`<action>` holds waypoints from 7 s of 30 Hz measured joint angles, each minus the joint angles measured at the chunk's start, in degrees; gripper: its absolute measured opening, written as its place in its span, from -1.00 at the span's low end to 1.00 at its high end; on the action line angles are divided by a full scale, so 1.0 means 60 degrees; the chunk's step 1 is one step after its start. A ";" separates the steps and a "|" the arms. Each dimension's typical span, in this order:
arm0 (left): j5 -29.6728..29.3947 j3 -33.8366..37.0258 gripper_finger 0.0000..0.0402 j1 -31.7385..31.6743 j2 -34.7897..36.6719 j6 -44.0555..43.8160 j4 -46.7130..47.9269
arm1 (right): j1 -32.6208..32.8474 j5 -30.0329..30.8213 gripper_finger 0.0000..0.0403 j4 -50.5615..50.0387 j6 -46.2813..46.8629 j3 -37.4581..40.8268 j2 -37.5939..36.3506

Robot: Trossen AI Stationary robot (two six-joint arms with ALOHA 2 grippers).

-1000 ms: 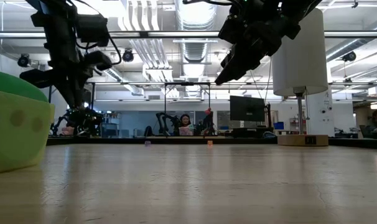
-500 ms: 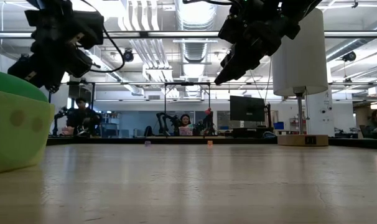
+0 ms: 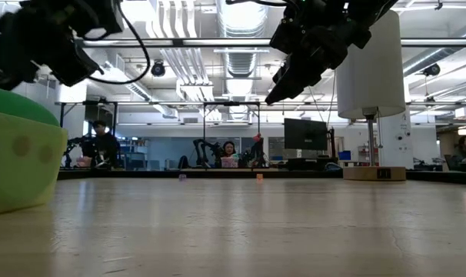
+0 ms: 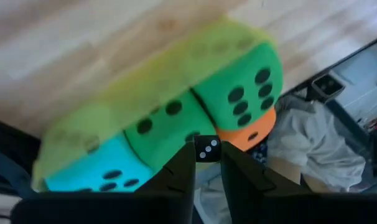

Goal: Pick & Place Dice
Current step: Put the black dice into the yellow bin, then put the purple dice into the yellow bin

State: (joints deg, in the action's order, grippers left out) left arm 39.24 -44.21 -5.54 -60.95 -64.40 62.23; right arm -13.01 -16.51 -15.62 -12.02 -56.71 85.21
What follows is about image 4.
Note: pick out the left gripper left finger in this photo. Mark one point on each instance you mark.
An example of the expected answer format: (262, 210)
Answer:
(173, 193)

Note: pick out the orange foam die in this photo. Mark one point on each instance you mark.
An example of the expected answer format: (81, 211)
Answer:
(238, 138)

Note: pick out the teal foam die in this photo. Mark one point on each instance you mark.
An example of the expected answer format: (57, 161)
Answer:
(92, 161)

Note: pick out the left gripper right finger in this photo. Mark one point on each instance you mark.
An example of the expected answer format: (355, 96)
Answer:
(250, 193)

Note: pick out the grey cloth bundle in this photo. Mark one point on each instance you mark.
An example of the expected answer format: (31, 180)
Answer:
(309, 146)

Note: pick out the green foam die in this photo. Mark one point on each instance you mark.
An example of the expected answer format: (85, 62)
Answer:
(166, 137)
(247, 105)

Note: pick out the yellow translucent plastic bin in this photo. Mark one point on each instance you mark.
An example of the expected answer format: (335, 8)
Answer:
(145, 81)

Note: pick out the small black die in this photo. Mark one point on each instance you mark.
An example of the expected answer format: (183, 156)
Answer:
(208, 149)

